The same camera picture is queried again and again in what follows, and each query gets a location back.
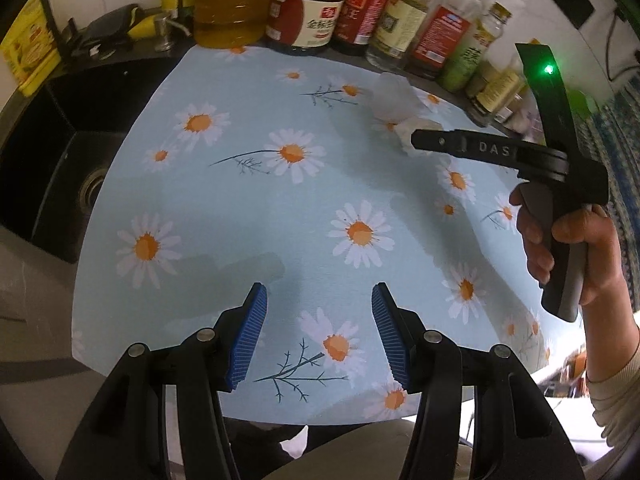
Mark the small glass jar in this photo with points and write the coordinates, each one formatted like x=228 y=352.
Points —
x=517 y=116

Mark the black kitchen sink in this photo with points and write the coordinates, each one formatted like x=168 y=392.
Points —
x=60 y=160

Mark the clear bottle yellow label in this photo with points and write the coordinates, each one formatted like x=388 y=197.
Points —
x=395 y=25

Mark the yellow cloth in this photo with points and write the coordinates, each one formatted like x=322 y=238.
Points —
x=145 y=25

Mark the dark bottle bright red label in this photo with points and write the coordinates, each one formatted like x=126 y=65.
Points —
x=367 y=5

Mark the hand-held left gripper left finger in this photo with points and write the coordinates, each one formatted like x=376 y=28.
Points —
x=247 y=335

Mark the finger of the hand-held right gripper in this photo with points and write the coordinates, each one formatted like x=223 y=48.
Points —
x=435 y=141

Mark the translucent white plastic bag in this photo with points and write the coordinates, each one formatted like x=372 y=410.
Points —
x=395 y=97

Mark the person's right hand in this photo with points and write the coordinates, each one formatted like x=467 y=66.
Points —
x=600 y=245

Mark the dark soy sauce jug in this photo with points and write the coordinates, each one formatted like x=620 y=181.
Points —
x=305 y=22

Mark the clear cooking oil jug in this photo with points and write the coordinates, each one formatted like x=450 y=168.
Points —
x=230 y=15

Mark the person's right forearm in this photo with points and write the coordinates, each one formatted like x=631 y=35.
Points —
x=610 y=350

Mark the dark bottle cream label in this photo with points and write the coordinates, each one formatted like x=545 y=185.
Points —
x=495 y=87

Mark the yellow packet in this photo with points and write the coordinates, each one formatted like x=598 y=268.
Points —
x=27 y=45

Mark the daisy print tablecloth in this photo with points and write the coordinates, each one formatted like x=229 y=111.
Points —
x=250 y=110

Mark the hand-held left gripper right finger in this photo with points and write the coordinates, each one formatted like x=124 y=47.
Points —
x=390 y=335

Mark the green bottle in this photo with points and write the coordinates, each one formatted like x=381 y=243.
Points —
x=462 y=60

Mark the person's beige trousers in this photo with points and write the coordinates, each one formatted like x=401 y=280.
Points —
x=350 y=452

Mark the blue patterned cloth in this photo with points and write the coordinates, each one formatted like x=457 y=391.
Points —
x=627 y=160

